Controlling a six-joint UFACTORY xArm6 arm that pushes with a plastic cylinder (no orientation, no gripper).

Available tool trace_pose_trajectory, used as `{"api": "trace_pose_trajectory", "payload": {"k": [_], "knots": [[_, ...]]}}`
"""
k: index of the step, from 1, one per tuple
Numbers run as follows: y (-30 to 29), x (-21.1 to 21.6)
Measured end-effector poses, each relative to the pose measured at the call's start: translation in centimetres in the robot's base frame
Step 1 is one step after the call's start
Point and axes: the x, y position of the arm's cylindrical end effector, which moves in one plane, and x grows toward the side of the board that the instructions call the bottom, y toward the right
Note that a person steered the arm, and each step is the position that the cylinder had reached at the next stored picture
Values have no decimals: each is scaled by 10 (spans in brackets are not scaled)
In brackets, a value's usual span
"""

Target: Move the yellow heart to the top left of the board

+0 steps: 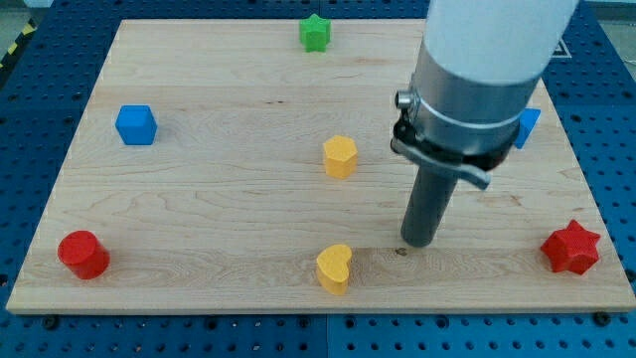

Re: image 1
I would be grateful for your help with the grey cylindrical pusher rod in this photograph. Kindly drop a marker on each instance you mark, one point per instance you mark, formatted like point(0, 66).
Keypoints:
point(426, 206)

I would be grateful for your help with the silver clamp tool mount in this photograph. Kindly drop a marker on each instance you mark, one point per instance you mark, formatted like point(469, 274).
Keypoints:
point(457, 127)

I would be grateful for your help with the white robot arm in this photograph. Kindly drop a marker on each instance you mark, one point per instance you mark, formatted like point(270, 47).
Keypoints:
point(478, 65)

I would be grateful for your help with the yellow heart block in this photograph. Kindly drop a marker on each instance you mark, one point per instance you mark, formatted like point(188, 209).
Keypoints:
point(333, 268)

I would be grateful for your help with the wooden board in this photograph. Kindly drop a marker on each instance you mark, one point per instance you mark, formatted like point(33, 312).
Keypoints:
point(229, 207)

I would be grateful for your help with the blue triangle block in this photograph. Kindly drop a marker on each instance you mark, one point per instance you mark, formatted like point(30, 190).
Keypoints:
point(528, 120)

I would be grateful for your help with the yellow hexagon block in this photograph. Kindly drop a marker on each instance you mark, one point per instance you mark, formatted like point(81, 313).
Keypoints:
point(340, 156)

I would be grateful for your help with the red star block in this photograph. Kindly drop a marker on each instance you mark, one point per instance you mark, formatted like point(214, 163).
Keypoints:
point(572, 248)

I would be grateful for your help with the green star block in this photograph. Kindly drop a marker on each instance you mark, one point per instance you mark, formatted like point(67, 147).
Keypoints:
point(315, 33)

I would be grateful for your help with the blue cube block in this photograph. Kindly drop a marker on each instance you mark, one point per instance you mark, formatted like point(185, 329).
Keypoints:
point(136, 124)

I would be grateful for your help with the red cylinder block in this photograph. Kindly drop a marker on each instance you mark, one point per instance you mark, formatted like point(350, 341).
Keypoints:
point(83, 254)

